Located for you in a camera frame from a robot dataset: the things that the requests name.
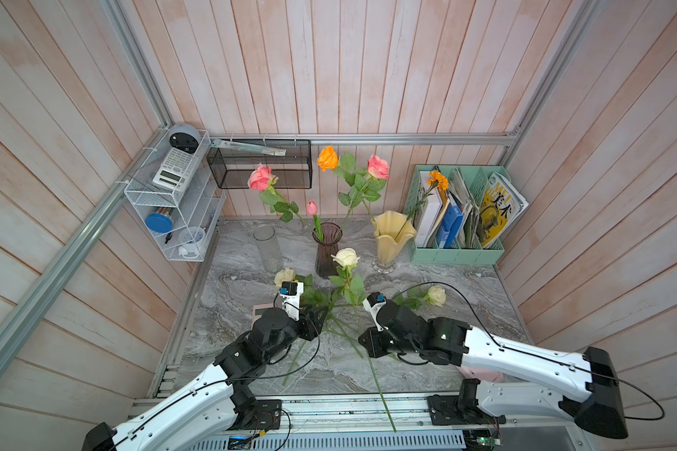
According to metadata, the pink case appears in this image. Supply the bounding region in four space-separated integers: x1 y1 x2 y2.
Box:
459 366 504 383

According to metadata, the white desk calculator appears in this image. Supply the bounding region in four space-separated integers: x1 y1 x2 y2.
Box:
152 148 199 192

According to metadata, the blue lid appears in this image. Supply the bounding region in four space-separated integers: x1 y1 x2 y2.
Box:
144 213 174 234

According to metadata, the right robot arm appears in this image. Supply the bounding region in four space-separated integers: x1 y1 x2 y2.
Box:
358 292 629 440

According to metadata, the mint green file organizer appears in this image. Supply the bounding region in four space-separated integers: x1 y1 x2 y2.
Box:
404 165 509 265

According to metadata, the dark purple glass vase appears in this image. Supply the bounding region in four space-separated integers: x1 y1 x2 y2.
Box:
312 222 343 279

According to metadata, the large pink rose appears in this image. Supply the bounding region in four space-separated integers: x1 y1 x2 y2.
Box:
247 163 314 231

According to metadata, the small cream rose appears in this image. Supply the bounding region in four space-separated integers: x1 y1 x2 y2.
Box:
329 247 399 432

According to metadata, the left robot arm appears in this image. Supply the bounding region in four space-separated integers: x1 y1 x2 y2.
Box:
82 281 328 450

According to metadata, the clear glass vase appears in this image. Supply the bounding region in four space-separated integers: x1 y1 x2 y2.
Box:
253 225 283 274

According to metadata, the round grey speaker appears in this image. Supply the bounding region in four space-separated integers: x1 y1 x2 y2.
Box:
168 124 201 154

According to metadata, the yellow orange rose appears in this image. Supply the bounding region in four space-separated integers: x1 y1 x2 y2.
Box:
317 146 340 172

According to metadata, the yellow cover magazine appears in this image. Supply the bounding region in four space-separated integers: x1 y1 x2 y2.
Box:
477 172 530 249

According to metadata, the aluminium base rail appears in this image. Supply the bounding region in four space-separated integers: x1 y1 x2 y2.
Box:
129 391 594 451

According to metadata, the white binder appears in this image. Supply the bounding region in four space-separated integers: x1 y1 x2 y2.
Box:
414 170 443 248

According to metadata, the cream white rose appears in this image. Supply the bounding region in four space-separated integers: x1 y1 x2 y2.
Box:
393 285 447 310

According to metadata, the pink calculator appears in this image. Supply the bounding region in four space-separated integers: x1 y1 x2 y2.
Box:
251 304 274 327

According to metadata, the white wire shelf rack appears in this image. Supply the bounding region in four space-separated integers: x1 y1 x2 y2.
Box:
124 128 225 262

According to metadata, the white alarm clock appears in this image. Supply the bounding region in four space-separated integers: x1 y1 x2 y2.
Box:
178 227 206 259

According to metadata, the yellow ruffled vase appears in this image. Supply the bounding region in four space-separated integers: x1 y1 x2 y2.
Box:
372 210 417 274

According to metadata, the pink tulip bud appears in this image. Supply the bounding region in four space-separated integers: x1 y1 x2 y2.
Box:
306 200 325 242

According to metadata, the orange marigold flower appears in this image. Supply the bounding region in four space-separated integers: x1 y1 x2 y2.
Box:
402 166 449 248

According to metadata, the blue folder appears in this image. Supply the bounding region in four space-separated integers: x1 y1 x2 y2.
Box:
436 195 464 249

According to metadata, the black wire basket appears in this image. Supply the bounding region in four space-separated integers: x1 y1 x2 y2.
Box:
206 139 314 190

